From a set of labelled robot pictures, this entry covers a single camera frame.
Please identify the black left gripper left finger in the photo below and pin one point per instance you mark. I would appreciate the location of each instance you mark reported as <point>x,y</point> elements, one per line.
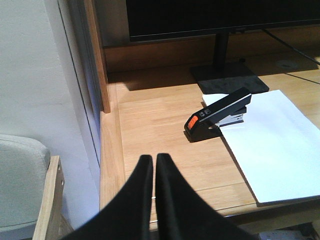
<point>127,215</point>

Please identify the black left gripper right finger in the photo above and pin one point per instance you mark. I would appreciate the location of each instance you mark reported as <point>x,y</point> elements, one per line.
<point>182,214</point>

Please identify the black stapler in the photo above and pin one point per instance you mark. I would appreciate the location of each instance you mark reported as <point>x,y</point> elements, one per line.
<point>206,123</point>

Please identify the white paper stack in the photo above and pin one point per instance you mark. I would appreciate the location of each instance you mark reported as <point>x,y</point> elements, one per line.
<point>277,148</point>

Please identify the white power strip under desk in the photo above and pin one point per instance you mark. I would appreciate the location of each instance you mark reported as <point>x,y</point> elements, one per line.
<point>283,235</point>

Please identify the wooden desk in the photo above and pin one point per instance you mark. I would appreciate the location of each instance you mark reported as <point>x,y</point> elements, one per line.
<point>148,93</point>

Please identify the wooden armchair white cushion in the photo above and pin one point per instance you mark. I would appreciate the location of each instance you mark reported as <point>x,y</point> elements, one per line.
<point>23,166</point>

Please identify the black computer monitor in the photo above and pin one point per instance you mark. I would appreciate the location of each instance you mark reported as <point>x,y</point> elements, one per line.
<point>167,19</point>

